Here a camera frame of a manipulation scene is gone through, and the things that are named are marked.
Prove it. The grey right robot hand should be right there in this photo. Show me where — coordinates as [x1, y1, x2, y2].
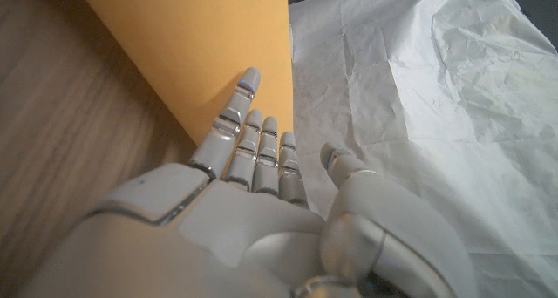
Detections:
[17, 66, 480, 298]

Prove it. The orange origami paper sheet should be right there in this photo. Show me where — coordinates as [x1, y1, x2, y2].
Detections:
[73, 0, 296, 146]

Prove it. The white wrinkled backdrop sheet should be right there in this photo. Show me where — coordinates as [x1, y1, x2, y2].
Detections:
[287, 0, 558, 298]

